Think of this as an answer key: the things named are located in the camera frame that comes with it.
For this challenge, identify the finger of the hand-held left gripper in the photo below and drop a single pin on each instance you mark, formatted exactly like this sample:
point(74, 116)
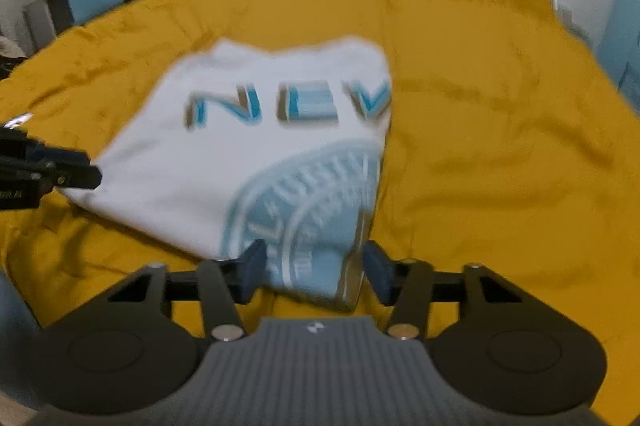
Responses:
point(75, 173)

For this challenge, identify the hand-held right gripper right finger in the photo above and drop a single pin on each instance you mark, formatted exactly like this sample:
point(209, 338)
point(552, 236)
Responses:
point(378, 272)

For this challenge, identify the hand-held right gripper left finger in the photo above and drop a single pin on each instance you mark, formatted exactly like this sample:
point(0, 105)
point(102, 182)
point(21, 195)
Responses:
point(252, 267)

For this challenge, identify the white printed t-shirt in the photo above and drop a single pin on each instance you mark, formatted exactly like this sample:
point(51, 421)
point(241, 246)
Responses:
point(225, 156)

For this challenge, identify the yellow blanket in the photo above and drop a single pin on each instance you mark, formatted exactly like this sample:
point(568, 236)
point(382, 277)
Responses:
point(475, 156)

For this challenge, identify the blue wardrobe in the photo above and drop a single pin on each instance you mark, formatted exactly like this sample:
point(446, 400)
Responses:
point(622, 41)

